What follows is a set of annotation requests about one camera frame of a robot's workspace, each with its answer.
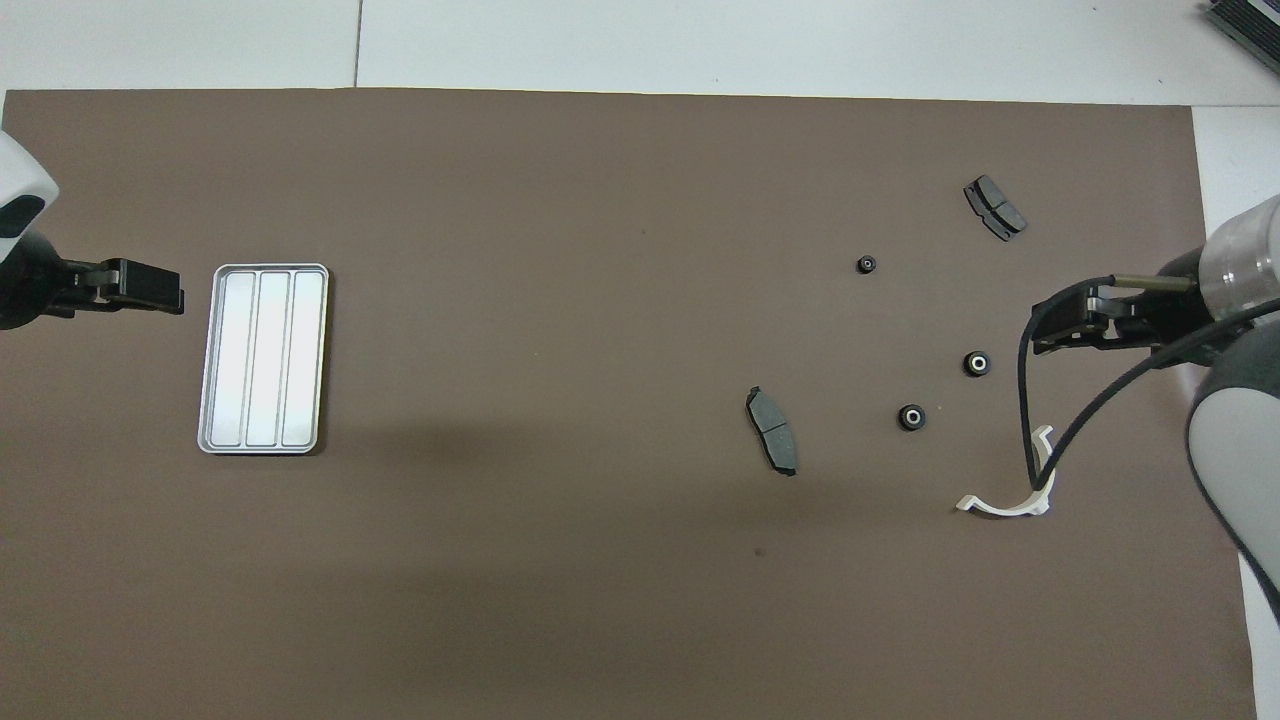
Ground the long grey brake pad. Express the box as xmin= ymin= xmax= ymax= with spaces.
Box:
xmin=746 ymin=386 xmax=799 ymax=478

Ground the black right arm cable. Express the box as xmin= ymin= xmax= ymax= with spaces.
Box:
xmin=1017 ymin=273 xmax=1280 ymax=493

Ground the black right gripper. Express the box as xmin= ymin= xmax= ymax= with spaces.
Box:
xmin=1030 ymin=243 xmax=1251 ymax=361

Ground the silver metal tray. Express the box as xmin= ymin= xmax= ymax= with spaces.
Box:
xmin=197 ymin=263 xmax=331 ymax=456

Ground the brown table mat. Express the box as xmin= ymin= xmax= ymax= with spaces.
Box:
xmin=0 ymin=88 xmax=1259 ymax=720

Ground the dark ribbed device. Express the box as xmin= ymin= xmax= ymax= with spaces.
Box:
xmin=1205 ymin=0 xmax=1280 ymax=49

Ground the white curved plastic bracket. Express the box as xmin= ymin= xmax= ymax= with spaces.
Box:
xmin=955 ymin=425 xmax=1057 ymax=519

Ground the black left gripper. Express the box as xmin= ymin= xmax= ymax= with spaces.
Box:
xmin=0 ymin=230 xmax=187 ymax=333

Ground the short grey brake pad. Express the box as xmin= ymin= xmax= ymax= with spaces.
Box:
xmin=963 ymin=175 xmax=1028 ymax=243

